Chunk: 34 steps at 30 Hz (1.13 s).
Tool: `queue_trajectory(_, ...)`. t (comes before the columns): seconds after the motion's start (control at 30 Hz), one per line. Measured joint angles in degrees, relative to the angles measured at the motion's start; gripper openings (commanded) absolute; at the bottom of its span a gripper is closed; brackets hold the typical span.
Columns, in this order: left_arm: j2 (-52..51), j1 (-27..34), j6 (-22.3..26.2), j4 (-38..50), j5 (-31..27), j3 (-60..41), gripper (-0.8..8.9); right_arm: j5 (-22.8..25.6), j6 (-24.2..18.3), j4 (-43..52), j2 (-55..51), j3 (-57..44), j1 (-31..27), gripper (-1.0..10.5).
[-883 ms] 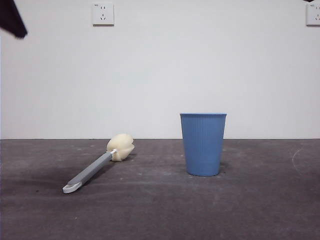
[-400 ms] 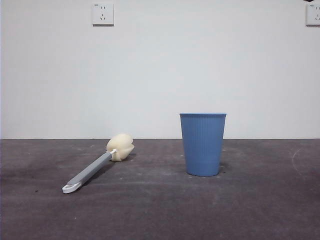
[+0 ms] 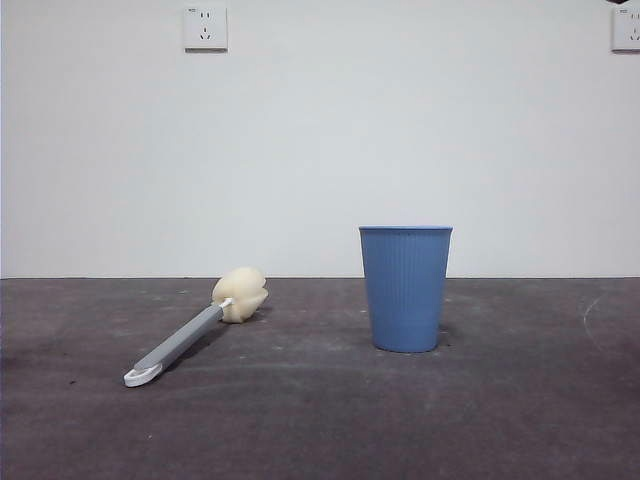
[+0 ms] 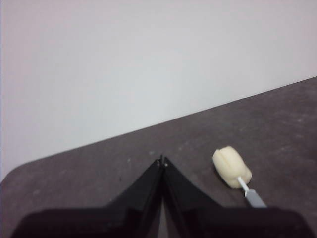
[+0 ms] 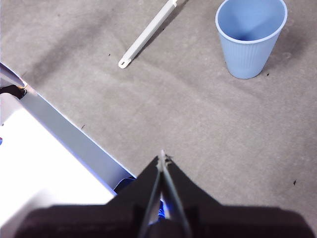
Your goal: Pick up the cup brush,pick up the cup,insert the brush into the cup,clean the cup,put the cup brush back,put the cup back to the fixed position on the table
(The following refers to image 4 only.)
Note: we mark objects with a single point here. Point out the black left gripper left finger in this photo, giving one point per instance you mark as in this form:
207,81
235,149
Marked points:
99,223

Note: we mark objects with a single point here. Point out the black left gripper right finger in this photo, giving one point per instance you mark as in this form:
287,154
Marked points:
223,223

